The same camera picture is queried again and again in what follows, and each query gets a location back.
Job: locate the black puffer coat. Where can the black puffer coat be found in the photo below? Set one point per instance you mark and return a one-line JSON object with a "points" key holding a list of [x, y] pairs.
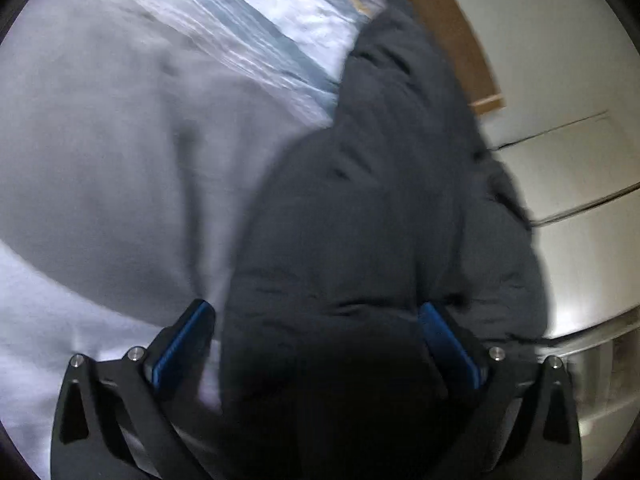
{"points": [[360, 260]]}

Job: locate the white wardrobe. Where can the white wardrobe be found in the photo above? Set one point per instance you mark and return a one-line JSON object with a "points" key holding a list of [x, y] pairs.
{"points": [[575, 170]]}

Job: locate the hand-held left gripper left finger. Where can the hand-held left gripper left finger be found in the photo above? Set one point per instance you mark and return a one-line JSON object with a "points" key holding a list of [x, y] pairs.
{"points": [[182, 345]]}

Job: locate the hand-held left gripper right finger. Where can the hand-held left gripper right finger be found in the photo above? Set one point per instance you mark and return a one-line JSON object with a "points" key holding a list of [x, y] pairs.
{"points": [[450, 350]]}

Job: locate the wooden headboard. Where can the wooden headboard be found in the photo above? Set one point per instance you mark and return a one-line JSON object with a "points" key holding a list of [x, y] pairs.
{"points": [[450, 25]]}

